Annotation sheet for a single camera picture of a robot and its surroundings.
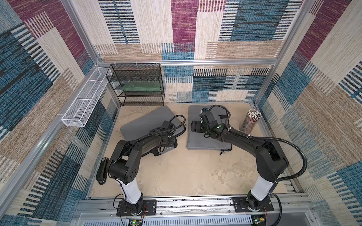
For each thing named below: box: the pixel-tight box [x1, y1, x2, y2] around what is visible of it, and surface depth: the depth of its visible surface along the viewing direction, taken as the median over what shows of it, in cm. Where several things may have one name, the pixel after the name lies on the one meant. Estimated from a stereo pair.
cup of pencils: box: [239, 108, 263, 135], surface depth 93 cm
